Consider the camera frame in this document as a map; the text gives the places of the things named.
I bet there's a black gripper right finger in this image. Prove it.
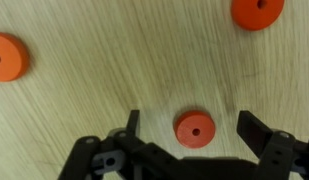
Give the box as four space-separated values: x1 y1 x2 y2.
236 110 309 180

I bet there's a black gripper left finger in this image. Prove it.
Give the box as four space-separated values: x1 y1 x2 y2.
57 109 202 180

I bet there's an orange wooden disc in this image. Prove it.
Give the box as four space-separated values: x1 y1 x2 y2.
230 0 286 32
173 110 217 150
0 31 31 83

